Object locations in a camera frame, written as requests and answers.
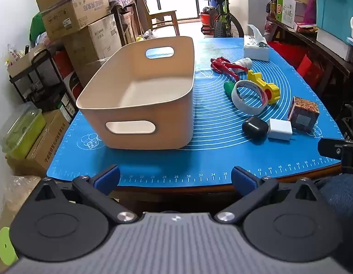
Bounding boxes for beige plastic storage bin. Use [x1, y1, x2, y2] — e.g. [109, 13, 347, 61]
[76, 36, 195, 150]

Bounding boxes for green and white carton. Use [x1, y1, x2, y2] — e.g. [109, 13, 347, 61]
[276, 0, 297, 29]

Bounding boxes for open printed cardboard box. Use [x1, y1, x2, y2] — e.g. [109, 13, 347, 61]
[35, 0, 111, 42]

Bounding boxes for magenta packet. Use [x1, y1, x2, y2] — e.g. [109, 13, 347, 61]
[303, 1, 317, 33]

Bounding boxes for yellow toy wrench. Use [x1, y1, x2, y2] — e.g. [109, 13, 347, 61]
[247, 70, 280, 105]

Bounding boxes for green clear-lid plastic container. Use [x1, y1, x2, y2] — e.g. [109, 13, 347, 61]
[0, 102, 47, 159]

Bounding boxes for wooden chair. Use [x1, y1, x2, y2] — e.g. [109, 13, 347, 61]
[135, 0, 181, 36]

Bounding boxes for low brown cardboard box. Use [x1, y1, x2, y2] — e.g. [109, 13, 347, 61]
[6, 110, 71, 177]

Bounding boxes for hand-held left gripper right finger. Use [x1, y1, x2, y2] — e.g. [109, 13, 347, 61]
[213, 166, 320, 224]

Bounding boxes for red paper bags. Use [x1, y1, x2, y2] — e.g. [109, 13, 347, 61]
[296, 54, 322, 89]

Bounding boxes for black earbud case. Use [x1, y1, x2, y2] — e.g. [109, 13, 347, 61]
[242, 116, 269, 140]

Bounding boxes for black and green bicycle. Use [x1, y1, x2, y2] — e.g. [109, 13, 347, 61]
[185, 0, 245, 39]

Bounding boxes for large brown cardboard box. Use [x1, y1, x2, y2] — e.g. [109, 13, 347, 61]
[65, 14, 122, 86]

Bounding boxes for small green plastic toy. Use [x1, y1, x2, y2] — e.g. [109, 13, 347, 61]
[224, 81, 235, 99]

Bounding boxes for green plastic disc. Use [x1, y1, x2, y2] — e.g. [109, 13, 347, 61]
[0, 227, 18, 266]

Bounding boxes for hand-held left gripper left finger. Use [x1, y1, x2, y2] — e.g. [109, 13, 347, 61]
[34, 165, 139, 224]

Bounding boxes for white tape roll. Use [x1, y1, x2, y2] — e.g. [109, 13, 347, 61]
[231, 80, 269, 116]

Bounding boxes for white plastic bottle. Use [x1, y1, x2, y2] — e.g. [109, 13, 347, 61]
[232, 58, 252, 70]

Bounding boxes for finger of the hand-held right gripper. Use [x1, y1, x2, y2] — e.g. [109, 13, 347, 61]
[318, 138, 353, 174]

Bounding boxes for small patterned cube box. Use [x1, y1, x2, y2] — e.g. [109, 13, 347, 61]
[288, 96, 320, 133]

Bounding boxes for white foam box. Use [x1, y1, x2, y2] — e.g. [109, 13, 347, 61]
[316, 30, 353, 62]

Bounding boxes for teal plastic storage box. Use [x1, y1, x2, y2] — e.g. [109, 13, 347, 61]
[312, 0, 353, 39]

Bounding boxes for dark wooden cluttered table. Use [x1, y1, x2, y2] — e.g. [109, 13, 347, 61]
[109, 0, 140, 46]

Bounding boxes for red bucket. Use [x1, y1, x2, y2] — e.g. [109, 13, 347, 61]
[200, 12, 212, 35]

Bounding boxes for white appliance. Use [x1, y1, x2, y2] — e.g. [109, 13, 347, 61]
[228, 0, 272, 37]

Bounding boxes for black metal shelf cart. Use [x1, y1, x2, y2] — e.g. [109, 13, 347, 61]
[9, 48, 77, 112]

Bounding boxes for clear plastic bag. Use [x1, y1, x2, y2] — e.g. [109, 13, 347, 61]
[0, 175, 41, 234]

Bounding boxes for white charger plug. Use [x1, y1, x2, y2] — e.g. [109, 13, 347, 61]
[268, 118, 297, 141]

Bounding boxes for white tissue box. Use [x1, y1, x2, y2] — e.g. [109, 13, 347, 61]
[243, 24, 270, 62]

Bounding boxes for blue silicone mat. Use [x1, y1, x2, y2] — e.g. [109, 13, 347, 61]
[46, 37, 345, 187]

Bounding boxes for person's leg in jeans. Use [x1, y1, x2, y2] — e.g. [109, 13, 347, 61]
[319, 174, 353, 220]

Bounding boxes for dark wooden side table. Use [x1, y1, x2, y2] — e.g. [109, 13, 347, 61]
[266, 16, 353, 115]

